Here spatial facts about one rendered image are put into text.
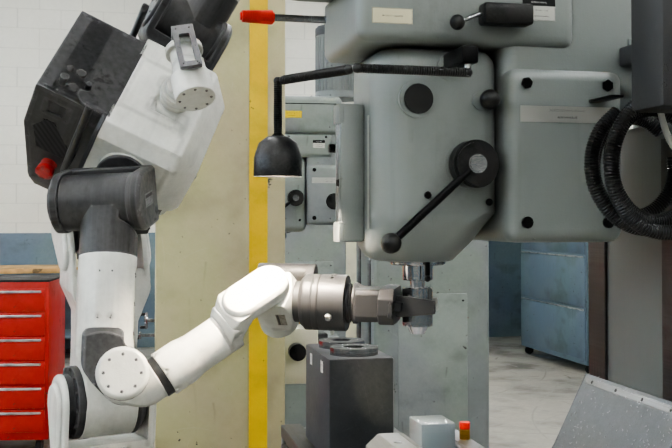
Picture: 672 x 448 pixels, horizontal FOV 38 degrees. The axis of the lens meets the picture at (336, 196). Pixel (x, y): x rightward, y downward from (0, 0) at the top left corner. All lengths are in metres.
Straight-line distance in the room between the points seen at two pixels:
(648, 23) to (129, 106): 0.84
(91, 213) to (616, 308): 0.88
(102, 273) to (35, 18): 9.21
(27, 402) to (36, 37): 5.40
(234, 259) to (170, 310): 0.26
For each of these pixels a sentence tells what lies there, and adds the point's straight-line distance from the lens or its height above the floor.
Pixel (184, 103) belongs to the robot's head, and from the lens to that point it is 1.62.
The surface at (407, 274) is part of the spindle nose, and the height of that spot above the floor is 1.29.
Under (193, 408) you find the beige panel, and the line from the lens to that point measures 3.24.
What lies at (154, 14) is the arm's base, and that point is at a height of 1.74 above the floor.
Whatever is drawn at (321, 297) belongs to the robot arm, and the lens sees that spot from 1.51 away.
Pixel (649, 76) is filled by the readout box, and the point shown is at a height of 1.56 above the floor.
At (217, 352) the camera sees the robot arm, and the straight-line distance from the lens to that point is 1.53.
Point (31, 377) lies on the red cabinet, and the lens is 6.00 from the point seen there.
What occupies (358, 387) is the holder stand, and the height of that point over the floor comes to 1.07.
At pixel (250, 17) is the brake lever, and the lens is 1.59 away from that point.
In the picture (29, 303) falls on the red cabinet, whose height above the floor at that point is 0.87.
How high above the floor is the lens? 1.38
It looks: 1 degrees up
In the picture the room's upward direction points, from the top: straight up
